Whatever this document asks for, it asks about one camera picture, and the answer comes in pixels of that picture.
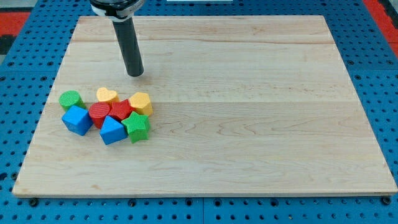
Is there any green cylinder block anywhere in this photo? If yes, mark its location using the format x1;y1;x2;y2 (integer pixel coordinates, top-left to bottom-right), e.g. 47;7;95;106
58;90;86;111

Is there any green star block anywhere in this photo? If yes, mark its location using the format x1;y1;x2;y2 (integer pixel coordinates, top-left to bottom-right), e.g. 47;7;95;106
121;112;150;144

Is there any yellow hexagon block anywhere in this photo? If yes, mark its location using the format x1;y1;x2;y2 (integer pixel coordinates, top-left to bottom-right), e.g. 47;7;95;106
129;92;153;116

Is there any red cylinder block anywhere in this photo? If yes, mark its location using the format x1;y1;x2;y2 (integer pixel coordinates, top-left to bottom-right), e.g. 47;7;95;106
88;102;111;129

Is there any blue triangle block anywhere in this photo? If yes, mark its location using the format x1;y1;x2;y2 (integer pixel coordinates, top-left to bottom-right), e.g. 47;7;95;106
99;116;127;145

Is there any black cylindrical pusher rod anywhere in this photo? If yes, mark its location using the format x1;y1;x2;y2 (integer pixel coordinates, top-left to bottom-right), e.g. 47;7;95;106
113;18;144;77

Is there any blue cube block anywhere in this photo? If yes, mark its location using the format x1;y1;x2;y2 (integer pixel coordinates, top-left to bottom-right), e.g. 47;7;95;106
62;106;93;136

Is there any wooden board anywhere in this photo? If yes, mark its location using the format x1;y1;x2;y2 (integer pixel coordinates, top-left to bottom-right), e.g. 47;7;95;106
12;16;397;198

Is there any yellow heart block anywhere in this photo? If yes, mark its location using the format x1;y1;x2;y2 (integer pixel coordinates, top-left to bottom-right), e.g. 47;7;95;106
96;87;120;105

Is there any red star block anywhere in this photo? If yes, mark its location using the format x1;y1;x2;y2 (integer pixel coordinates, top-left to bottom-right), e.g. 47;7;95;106
108;99;135;121

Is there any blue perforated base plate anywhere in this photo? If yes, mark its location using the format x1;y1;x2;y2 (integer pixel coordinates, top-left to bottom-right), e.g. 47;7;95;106
1;0;397;223

